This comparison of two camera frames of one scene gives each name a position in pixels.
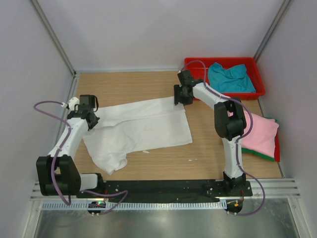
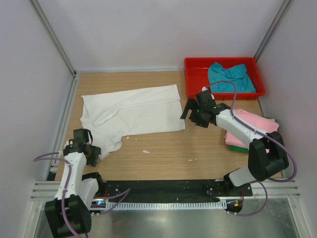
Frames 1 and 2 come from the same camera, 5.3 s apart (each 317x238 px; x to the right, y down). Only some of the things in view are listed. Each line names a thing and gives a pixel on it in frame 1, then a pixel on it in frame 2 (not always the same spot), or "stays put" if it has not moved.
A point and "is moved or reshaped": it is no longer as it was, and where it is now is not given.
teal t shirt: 233,80 stays put
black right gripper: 177,98 → 192,104
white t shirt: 154,123 is moved or reshaped
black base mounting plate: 168,191 stays put
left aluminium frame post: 53,36 stays put
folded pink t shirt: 261,137 stays put
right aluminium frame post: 282,11 stays put
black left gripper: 94,124 → 95,151
